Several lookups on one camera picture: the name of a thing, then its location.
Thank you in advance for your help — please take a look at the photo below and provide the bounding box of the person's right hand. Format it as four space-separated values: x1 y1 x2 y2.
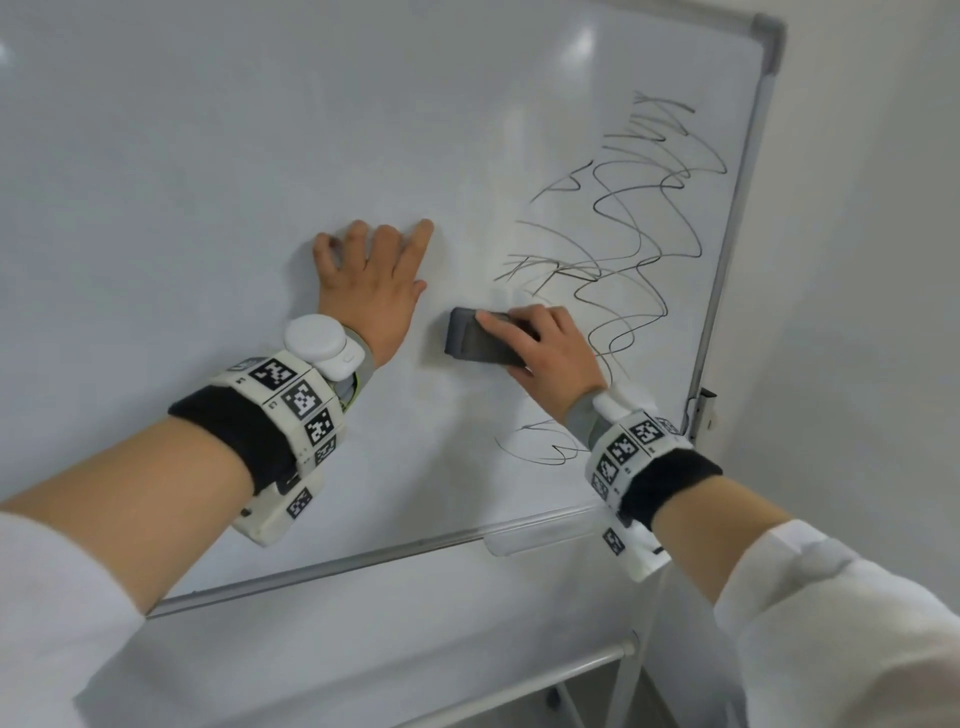
476 303 609 423

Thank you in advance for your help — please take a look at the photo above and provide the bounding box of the person's left hand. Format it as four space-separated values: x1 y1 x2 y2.
312 219 437 369

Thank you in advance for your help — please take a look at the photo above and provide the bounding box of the dark grey whiteboard eraser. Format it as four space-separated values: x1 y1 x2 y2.
444 306 538 369

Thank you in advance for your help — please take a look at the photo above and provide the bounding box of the person's left forearm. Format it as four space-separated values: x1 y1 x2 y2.
0 415 258 615

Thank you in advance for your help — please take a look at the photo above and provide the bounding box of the person's right forearm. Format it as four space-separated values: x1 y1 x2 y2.
651 475 796 610

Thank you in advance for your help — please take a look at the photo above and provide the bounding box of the white round wrist tracker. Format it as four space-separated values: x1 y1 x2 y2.
282 314 362 383

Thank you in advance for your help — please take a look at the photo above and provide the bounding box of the white whiteboard with scribbles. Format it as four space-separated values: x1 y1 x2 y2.
0 0 789 621

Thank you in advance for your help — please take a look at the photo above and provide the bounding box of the white marker-tagged left wrist rig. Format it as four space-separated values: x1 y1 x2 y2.
209 330 377 548

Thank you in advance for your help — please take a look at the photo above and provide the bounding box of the white marker-tagged wrist rig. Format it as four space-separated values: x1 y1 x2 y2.
566 382 700 584
209 330 377 548

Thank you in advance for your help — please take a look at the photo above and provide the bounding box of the white marker-tagged right wrist rig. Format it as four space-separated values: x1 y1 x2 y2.
566 382 700 584

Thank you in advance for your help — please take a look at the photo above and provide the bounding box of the black left wristband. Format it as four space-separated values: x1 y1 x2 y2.
167 385 301 497

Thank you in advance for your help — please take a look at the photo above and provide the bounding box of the black wristband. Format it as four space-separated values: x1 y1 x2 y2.
618 447 724 531
167 385 301 497

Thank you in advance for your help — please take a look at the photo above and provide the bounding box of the clear plastic marker tray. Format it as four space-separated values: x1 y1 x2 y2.
483 504 610 558

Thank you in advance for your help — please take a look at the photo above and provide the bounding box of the black right wristband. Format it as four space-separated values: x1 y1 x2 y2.
618 447 724 531

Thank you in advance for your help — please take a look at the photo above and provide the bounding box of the white metal whiteboard stand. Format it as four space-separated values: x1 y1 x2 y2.
393 555 672 728

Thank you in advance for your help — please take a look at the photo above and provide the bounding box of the white left sleeve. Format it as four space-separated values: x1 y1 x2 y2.
0 510 148 728

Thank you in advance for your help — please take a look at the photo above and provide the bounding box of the white sleeve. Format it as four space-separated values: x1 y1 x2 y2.
0 510 148 728
711 519 960 728

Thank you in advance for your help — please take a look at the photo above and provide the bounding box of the white right sleeve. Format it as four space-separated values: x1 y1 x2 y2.
711 519 960 728

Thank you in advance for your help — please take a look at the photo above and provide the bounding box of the grey metal board bracket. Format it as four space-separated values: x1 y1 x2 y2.
684 386 719 445

